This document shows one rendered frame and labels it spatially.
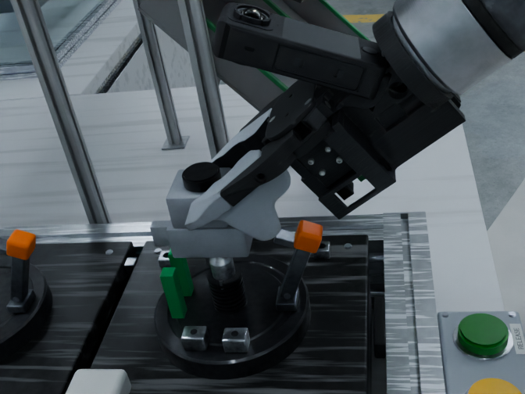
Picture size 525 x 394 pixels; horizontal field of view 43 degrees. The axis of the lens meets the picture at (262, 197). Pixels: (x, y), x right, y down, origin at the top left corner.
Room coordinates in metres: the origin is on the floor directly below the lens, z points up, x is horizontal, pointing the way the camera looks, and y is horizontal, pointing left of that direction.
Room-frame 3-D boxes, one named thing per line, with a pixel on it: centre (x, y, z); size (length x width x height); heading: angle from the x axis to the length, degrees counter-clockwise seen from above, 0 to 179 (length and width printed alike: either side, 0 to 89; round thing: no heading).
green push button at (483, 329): (0.38, -0.16, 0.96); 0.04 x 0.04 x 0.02
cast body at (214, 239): (0.45, 0.05, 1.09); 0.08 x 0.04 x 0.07; 77
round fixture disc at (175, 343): (0.45, 0.04, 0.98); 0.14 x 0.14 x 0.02
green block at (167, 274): (0.44, 0.09, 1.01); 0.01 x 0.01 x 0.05; 77
